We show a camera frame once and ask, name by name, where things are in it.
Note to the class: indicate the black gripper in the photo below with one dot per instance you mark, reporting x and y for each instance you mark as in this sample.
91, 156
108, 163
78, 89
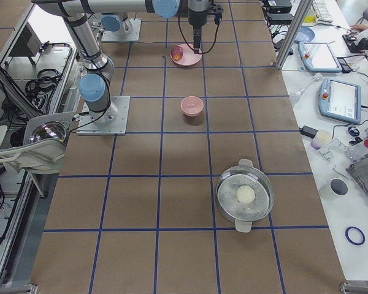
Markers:
196, 18

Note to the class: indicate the red apple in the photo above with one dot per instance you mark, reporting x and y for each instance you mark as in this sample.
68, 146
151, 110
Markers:
177, 53

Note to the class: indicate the pink bowl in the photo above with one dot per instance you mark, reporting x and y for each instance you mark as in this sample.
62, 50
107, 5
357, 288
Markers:
192, 106

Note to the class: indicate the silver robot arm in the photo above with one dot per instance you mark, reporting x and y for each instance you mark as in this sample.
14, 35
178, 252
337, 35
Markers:
95, 85
141, 6

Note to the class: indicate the pink plate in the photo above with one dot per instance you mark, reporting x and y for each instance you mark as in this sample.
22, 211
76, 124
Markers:
189, 58

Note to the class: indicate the blue plate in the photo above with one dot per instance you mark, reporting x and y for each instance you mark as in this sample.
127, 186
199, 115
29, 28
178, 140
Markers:
305, 34

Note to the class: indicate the steel bowl on chair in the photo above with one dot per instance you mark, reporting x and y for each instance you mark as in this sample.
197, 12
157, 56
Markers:
49, 130

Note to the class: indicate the upper teach pendant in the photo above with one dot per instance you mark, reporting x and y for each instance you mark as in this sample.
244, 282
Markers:
318, 57

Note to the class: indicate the teach pendant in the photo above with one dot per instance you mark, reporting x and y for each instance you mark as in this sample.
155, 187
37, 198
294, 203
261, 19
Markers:
340, 100
318, 57

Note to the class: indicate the lower teach pendant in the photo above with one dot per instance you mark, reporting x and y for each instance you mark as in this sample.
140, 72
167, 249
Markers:
340, 100

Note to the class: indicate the purple white cup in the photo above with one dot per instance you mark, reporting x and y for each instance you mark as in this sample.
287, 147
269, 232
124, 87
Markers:
321, 138

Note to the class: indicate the glass lidded steel pot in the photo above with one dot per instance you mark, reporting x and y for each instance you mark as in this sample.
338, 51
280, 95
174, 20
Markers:
244, 195

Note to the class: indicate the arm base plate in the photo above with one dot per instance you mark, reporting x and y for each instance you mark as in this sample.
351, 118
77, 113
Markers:
114, 121
118, 31

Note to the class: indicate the aluminium frame post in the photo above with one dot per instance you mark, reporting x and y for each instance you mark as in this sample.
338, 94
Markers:
298, 19

